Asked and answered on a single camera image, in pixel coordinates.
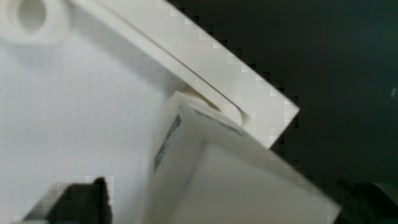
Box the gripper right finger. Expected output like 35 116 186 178
331 182 398 224

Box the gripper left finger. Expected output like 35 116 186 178
22 177 113 224

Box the white desk leg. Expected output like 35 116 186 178
141 92 338 224

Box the white desk top tray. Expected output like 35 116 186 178
0 0 298 224

